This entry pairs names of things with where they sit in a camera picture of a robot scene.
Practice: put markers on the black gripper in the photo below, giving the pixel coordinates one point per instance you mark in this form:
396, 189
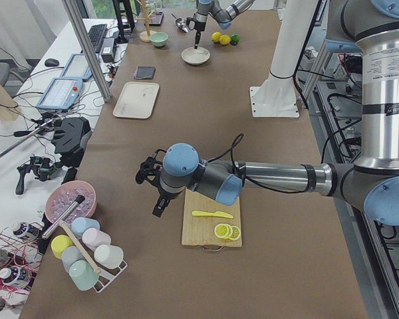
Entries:
165, 195
198, 27

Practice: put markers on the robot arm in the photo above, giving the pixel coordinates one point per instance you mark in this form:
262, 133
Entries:
224, 17
370, 183

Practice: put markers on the cream rectangular tray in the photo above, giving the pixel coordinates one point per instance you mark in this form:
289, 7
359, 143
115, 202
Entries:
136, 100

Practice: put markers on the yellow lemon lower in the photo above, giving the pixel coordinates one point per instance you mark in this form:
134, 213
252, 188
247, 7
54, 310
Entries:
216, 37

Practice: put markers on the yellow lemon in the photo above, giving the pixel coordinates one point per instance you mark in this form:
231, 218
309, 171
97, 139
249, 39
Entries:
216, 37
224, 40

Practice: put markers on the metal scoop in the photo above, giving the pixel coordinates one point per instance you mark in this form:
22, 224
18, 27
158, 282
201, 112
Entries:
181, 23

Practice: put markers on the cream round plate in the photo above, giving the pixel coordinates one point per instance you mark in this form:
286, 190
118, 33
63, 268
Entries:
195, 56

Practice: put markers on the yellow lemon upper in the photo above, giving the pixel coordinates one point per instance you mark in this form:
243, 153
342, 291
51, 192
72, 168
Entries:
224, 40

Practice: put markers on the green toy vegetable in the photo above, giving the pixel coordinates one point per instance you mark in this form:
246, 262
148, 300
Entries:
235, 39

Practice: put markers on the mint green bowl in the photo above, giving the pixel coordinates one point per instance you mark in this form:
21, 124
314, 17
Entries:
159, 39

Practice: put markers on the bamboo cutting board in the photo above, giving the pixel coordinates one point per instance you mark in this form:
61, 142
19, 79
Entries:
199, 231

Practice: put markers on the wooden mug tree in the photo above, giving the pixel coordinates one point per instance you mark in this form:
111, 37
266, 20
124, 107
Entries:
146, 13

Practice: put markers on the yellow plastic knife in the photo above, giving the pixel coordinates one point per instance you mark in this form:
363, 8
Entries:
217, 214

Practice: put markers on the lemon slice front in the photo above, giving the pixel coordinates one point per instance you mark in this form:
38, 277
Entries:
223, 231

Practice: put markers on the lemon slice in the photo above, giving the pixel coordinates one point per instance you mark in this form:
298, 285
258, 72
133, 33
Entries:
235, 233
223, 231

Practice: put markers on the grey folded cloth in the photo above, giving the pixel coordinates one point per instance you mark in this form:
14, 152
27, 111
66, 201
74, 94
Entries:
144, 72

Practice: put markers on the white cup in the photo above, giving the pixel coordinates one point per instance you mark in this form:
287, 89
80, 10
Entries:
109, 256

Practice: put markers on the pink cup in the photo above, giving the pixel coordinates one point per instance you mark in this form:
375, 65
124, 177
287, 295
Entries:
93, 238

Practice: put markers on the lemon slice back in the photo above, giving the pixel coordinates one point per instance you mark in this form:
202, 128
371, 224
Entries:
235, 233

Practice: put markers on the metal muddler tool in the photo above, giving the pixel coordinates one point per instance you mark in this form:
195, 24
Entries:
49, 231

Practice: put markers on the blue cup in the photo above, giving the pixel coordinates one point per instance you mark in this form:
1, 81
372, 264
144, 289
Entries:
81, 224

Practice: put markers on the white cup rack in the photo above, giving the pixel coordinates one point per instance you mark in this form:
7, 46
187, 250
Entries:
108, 276

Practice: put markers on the pink bowl with ice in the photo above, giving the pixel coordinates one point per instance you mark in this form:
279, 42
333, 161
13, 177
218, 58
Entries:
65, 195

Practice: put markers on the black keyboard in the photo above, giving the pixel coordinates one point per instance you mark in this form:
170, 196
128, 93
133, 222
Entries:
96, 35

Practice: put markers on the grey cup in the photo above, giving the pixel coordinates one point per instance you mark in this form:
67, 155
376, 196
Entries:
69, 256

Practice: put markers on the mint cup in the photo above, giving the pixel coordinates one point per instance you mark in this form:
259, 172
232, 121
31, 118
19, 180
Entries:
83, 275

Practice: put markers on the yellow cup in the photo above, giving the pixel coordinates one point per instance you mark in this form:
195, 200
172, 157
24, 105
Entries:
59, 244

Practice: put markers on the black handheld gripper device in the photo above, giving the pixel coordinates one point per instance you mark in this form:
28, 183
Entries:
42, 167

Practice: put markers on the teach pendant far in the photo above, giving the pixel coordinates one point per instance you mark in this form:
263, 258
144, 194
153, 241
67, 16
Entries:
77, 66

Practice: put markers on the teach pendant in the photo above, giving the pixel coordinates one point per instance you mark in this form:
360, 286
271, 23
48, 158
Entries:
77, 66
61, 93

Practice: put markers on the teach pendant near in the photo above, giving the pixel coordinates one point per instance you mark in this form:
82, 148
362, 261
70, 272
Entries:
61, 93

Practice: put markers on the black computer mouse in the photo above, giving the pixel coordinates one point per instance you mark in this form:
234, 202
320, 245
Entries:
51, 62

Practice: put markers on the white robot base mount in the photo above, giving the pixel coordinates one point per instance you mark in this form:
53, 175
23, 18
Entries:
276, 97

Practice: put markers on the aluminium frame post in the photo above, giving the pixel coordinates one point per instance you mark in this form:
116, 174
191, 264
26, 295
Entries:
77, 23

